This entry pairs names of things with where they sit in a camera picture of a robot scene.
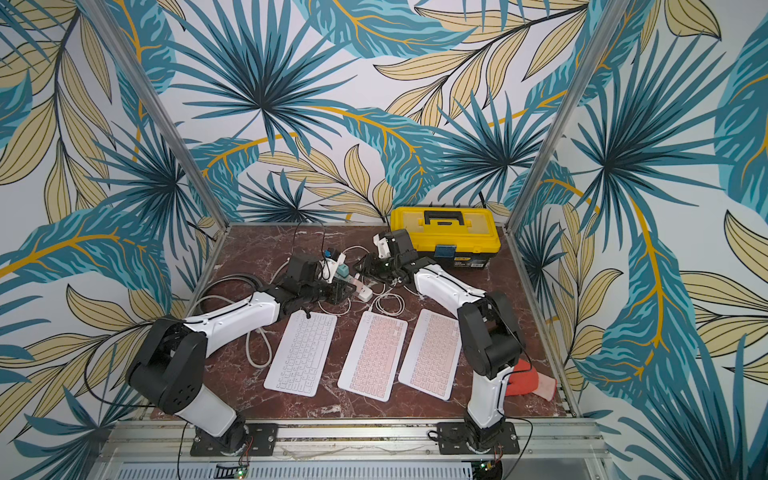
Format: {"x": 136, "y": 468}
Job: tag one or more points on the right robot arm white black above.
{"x": 489, "y": 328}

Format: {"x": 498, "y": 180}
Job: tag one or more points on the pink keyboard right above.
{"x": 432, "y": 356}

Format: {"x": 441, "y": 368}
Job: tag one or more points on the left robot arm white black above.
{"x": 168, "y": 368}

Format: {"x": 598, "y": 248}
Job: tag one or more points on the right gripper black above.
{"x": 374, "y": 264}

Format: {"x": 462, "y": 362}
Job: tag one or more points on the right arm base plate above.
{"x": 465, "y": 438}

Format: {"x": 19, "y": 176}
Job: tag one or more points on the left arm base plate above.
{"x": 241, "y": 439}

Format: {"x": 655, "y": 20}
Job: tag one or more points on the pink keyboard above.
{"x": 372, "y": 360}
{"x": 432, "y": 356}

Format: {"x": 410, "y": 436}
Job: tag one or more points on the white power strip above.
{"x": 364, "y": 293}

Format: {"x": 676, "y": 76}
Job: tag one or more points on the red work glove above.
{"x": 525, "y": 379}

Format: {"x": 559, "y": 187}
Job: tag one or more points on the white wireless keyboard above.
{"x": 301, "y": 355}

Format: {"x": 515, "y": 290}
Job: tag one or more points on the yellow black toolbox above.
{"x": 453, "y": 237}

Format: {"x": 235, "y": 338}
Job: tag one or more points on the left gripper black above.
{"x": 338, "y": 288}

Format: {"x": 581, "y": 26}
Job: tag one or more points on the pink keyboard middle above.
{"x": 372, "y": 360}

